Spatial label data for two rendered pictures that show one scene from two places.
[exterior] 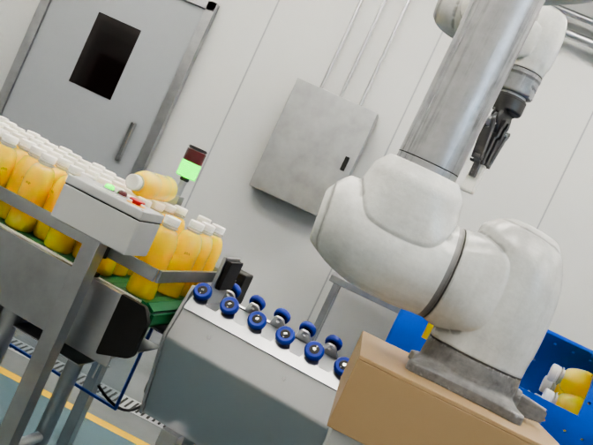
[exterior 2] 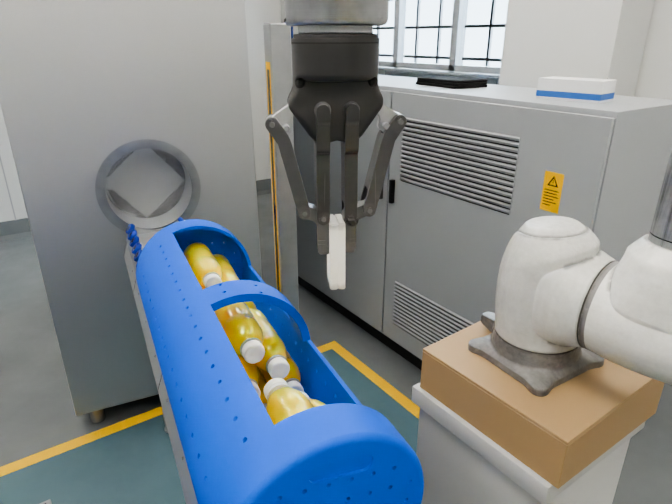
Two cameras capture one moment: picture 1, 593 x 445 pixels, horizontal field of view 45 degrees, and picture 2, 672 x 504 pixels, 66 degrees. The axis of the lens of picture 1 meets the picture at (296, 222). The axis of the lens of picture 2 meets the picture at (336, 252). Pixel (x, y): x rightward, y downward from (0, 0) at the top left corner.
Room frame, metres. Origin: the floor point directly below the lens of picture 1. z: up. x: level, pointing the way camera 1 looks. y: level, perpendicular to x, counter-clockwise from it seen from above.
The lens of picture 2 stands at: (1.95, 0.03, 1.66)
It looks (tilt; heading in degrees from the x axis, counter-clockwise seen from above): 23 degrees down; 229
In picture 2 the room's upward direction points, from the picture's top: straight up
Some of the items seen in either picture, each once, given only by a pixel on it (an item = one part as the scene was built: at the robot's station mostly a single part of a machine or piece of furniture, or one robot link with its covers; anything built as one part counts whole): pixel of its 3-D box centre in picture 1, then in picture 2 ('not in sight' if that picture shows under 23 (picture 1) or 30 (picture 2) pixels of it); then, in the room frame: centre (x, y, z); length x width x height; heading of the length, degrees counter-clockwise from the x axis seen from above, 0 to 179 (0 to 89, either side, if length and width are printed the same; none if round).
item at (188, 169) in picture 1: (188, 169); not in sight; (2.22, 0.37, 1.18); 0.06 x 0.06 x 0.05
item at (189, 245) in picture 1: (180, 260); not in sight; (1.78, 0.22, 0.99); 0.07 x 0.07 x 0.19
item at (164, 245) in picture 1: (154, 259); not in sight; (1.65, 0.26, 0.99); 0.07 x 0.07 x 0.19
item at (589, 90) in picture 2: not in sight; (575, 89); (-0.05, -0.89, 1.48); 0.24 x 0.12 x 0.08; 91
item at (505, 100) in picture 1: (502, 115); (335, 87); (1.64, -0.32, 1.62); 0.08 x 0.07 x 0.09; 146
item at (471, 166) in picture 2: not in sight; (420, 221); (-0.17, -1.67, 0.72); 2.15 x 0.54 x 1.45; 83
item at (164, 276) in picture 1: (193, 276); not in sight; (1.79, 0.18, 0.96); 0.40 x 0.01 x 0.03; 164
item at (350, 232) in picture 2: (475, 164); (358, 225); (1.62, -0.31, 1.49); 0.03 x 0.01 x 0.05; 146
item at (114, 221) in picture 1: (108, 214); not in sight; (1.55, 0.38, 1.05); 0.20 x 0.10 x 0.10; 74
